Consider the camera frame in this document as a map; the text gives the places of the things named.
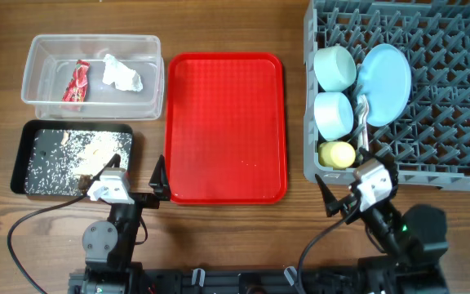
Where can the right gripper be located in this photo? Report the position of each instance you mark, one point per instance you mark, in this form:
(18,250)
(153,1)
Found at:
(350,204)

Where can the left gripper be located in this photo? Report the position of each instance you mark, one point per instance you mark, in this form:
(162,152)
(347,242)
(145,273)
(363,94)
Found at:
(159,184)

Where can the yellow cup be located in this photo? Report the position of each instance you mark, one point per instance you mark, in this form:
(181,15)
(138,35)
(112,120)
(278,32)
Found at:
(336,154)

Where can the white plastic spoon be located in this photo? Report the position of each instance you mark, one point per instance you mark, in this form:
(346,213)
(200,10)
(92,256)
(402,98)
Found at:
(360,128)

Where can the white plastic fork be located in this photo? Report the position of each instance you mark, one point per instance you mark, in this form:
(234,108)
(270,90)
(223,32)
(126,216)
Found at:
(365,109)

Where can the light blue bowl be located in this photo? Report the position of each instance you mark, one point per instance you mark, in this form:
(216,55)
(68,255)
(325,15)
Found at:
(333,115)

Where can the white tissue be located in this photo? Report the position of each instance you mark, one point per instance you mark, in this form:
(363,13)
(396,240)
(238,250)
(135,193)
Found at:
(122,77)

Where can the light blue plate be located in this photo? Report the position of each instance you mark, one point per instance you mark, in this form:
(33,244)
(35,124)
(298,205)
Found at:
(385,79)

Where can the green bowl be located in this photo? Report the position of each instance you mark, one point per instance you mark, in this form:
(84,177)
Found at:
(334,68)

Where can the red snack wrapper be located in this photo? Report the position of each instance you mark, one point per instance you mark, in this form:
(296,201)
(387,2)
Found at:
(76,90)

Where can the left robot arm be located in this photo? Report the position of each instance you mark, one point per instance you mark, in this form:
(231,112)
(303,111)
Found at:
(109,244)

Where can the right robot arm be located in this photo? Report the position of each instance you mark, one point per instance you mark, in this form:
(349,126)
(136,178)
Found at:
(411,243)

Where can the grey dishwasher rack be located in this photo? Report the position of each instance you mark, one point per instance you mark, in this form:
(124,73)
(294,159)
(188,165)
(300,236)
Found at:
(430,141)

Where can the black food waste tray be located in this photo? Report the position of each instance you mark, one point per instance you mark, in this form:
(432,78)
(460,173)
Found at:
(30,129)

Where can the clear plastic waste bin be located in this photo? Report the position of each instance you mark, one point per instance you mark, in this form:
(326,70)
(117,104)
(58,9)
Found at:
(51,63)

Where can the red serving tray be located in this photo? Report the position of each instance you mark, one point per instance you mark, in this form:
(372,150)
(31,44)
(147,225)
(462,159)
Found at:
(225,141)

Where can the food scraps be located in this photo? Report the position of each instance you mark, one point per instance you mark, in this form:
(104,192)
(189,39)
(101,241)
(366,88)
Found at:
(60,157)

